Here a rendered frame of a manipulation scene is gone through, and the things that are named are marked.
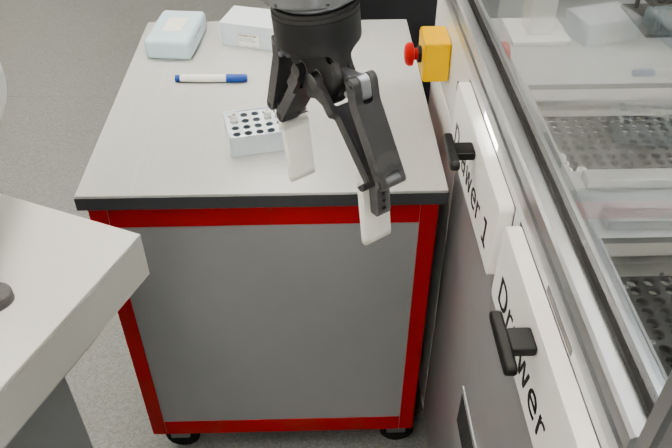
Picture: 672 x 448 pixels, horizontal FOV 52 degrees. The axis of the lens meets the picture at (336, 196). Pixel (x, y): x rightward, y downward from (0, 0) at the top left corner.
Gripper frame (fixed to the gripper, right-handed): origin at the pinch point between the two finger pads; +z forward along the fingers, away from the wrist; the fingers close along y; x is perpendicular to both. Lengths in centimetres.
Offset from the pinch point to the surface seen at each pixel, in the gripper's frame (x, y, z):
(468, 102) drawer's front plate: 30.9, -14.6, 6.6
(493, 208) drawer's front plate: 19.5, 2.4, 9.7
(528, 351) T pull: 7.8, 19.4, 11.0
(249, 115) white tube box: 13, -49, 16
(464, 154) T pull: 24.0, -7.6, 8.9
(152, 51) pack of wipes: 9, -83, 14
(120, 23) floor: 50, -276, 75
